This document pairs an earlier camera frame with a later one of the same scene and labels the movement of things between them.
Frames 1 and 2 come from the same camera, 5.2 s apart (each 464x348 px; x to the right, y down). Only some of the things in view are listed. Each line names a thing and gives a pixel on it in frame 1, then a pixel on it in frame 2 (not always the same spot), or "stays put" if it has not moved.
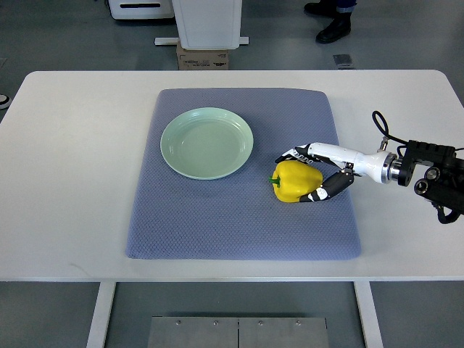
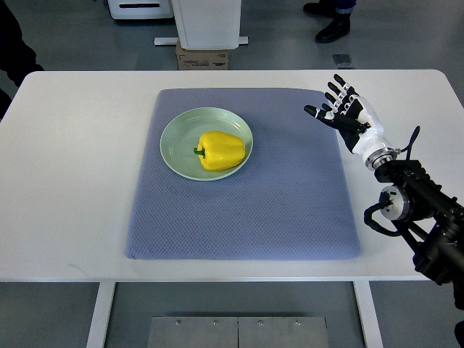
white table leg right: x=369 y=314 stays put
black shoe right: x=339 y=27 stays put
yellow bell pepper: x=293 y=180 to x=220 y=151
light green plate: x=206 y=143 stays put
